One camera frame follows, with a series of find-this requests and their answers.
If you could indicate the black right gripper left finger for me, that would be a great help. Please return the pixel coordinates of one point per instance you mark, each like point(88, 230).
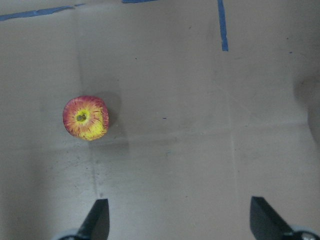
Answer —
point(96, 225)

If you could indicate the red yellow apple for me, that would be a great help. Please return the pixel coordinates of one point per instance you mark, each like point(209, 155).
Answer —
point(86, 117)

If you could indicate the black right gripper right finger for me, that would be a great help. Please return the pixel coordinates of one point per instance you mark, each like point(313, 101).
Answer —
point(266, 224)

